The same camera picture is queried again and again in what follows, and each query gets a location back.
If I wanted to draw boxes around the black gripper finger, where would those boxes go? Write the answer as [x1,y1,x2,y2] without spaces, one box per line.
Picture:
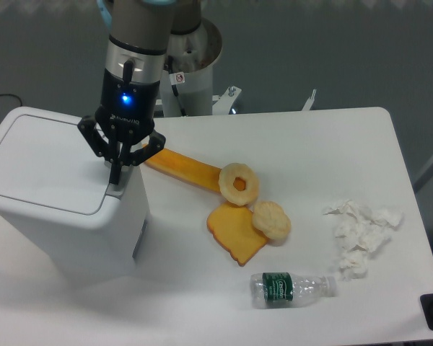
[77,116,121,185]
[118,131,166,182]

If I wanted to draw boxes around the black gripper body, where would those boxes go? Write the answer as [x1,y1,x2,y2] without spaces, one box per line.
[95,70,159,144]

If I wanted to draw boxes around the white push-button trash can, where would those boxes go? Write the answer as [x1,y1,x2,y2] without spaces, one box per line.
[0,107,149,273]

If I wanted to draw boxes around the pale round bun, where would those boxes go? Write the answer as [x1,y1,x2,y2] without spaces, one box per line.
[252,200,292,241]

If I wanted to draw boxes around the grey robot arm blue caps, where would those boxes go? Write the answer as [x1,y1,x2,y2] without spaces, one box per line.
[78,1,201,185]

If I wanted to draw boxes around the long orange bread loaf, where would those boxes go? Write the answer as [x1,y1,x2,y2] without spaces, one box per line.
[145,148,221,194]

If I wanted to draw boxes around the orange toast slice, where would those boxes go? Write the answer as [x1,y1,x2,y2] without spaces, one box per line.
[206,203,268,267]

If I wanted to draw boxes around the clear plastic bottle green label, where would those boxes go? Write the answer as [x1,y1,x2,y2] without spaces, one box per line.
[250,272,338,309]

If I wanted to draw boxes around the crumpled white tissue upper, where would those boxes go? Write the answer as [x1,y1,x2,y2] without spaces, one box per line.
[323,200,404,254]

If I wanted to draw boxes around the crumpled white tissue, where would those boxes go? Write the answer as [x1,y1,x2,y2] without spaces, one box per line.
[323,200,404,254]
[338,250,368,281]

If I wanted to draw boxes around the crumpled white tissue lower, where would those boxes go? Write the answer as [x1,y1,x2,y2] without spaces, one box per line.
[338,250,368,281]

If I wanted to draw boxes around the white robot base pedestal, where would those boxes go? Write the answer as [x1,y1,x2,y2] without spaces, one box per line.
[155,18,222,117]

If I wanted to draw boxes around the pale ring donut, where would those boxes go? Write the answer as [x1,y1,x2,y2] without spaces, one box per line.
[219,163,260,206]

